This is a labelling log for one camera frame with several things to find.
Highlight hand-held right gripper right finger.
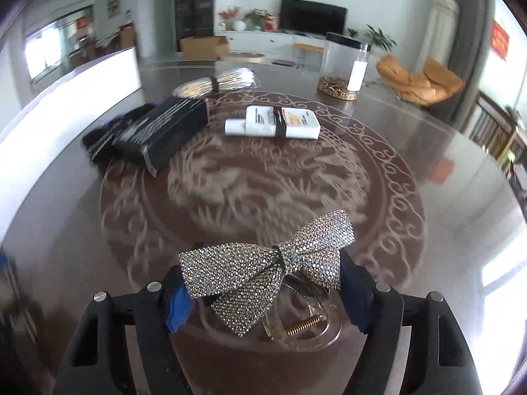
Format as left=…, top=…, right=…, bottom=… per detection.
left=335, top=251, right=482, bottom=395

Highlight dark wooden chair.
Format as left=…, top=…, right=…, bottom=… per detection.
left=467, top=91, right=519, bottom=161

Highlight grey curtain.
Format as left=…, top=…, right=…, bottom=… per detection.
left=447, top=0, right=492, bottom=81

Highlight wooden bench with black legs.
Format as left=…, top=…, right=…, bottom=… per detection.
left=293, top=43, right=326, bottom=70

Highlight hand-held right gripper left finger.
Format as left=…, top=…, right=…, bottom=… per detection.
left=58, top=263, right=198, bottom=395

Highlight green potted plant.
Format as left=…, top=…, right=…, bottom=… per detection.
left=245, top=8, right=270, bottom=31

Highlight cardboard box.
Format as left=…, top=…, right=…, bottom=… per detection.
left=179, top=35, right=229, bottom=60

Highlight black printed box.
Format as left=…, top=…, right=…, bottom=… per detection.
left=113, top=98, right=209, bottom=177

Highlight white storage box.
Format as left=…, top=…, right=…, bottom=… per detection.
left=0, top=47, right=142, bottom=239

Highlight large leafy potted plant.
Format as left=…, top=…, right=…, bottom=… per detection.
left=364, top=25, right=398, bottom=54

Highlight rhinestone bow hair clip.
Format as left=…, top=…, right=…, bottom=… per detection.
left=179, top=210, right=355, bottom=352

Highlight dark glass display cabinet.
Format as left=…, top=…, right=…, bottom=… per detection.
left=175, top=0, right=217, bottom=40

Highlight red flowers in vase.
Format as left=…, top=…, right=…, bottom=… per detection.
left=218, top=6, right=241, bottom=31

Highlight wooden dining chair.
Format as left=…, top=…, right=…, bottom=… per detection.
left=119, top=25, right=136, bottom=50

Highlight oval wooden board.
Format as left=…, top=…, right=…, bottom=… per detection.
left=226, top=51, right=266, bottom=64

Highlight orange lounge chair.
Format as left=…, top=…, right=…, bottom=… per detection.
left=376, top=54, right=466, bottom=107

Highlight clear wrapped bundle black band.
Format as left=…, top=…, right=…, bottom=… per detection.
left=172, top=68, right=258, bottom=98

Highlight clear jar with black lid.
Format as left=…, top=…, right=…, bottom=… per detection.
left=317, top=32, right=372, bottom=101

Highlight white television cabinet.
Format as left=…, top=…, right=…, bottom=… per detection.
left=215, top=29, right=330, bottom=56

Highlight red wall hanging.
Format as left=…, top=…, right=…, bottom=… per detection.
left=490, top=20, right=511, bottom=62

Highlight black television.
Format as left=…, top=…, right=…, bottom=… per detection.
left=280, top=0, right=347, bottom=36

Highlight covered standing air conditioner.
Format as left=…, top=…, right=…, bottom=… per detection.
left=424, top=0, right=459, bottom=64

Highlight white sunscreen tube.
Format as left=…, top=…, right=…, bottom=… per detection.
left=224, top=106, right=321, bottom=140

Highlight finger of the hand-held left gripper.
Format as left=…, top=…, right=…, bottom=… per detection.
left=0, top=247, right=19, bottom=297

